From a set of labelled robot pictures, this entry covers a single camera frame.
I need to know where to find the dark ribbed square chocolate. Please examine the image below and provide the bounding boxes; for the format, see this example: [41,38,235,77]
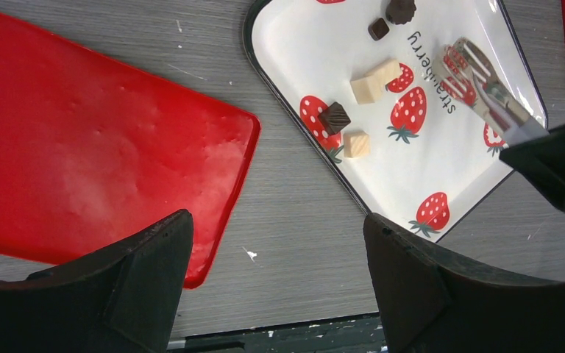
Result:
[318,102,351,136]

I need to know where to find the dark flower chocolate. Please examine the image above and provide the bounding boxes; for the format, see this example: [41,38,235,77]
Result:
[385,0,416,25]

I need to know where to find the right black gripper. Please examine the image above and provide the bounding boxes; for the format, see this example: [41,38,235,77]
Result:
[500,124,565,212]

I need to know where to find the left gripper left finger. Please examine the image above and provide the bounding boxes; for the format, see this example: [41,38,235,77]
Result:
[0,210,193,352]

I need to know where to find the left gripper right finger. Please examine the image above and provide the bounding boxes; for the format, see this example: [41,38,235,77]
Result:
[363,213,565,352]

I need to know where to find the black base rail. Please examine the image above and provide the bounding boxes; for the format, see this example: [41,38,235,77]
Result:
[167,313,388,352]

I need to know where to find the tiny dark square chocolate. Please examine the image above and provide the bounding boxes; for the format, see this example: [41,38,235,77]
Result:
[368,18,390,41]

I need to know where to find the red box lid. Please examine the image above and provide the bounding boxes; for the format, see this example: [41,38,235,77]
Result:
[0,13,261,289]

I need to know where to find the strawberry print white tray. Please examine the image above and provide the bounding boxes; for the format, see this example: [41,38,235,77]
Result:
[243,1,548,242]

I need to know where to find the metal tongs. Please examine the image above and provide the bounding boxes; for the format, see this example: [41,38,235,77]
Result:
[432,37,549,146]

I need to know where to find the white rectangular chocolate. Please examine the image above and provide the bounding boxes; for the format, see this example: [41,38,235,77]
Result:
[365,59,402,85]

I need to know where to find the white square chocolate lower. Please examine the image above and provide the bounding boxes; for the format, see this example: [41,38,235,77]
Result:
[343,131,371,158]

